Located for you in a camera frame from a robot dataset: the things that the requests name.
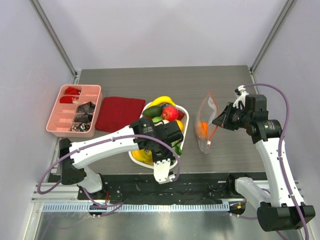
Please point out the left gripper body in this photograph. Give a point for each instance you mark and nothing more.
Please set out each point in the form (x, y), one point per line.
(163, 153)

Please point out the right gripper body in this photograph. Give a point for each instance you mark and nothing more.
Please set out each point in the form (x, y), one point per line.
(230, 119)

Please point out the clear zip top bag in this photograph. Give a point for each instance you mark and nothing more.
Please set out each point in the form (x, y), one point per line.
(207, 111)

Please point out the green white cabbage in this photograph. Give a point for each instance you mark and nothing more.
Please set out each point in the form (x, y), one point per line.
(176, 147)

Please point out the orange fruit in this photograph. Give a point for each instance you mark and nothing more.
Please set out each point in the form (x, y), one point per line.
(201, 129)

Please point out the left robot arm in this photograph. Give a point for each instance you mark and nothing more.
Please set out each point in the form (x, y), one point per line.
(144, 134)

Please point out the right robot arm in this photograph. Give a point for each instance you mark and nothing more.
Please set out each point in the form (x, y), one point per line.
(282, 207)

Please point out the yellow banana bunch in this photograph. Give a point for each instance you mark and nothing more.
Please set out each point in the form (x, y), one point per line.
(143, 156)

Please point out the white perforated fruit basket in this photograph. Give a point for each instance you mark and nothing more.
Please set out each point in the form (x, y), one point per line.
(183, 116)

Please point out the small green cabbage ball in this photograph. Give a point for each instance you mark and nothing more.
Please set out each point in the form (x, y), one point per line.
(157, 119)

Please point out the yellow lemon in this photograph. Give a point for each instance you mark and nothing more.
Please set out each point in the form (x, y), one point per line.
(180, 125)

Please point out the red apple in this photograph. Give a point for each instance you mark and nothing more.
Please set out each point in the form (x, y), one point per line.
(170, 113)

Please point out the green avocado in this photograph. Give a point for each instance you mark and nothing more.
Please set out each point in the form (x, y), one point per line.
(152, 112)

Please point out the red folded cloth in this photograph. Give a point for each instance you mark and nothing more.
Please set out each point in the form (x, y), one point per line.
(117, 112)

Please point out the dark wrapped items in tray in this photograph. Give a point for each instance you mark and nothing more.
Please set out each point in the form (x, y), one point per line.
(83, 118)

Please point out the pink compartment tray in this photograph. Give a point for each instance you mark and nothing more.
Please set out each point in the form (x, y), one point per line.
(62, 115)

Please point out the red items in tray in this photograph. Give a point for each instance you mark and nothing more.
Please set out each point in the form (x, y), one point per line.
(70, 96)

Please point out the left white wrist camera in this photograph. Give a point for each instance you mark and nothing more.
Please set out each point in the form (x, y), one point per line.
(162, 172)

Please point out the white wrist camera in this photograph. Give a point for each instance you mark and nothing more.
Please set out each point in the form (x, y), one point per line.
(241, 94)
(162, 172)

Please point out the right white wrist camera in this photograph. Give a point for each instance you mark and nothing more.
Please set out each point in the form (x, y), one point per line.
(241, 94)

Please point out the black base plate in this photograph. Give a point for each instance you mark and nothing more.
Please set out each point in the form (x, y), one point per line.
(189, 189)

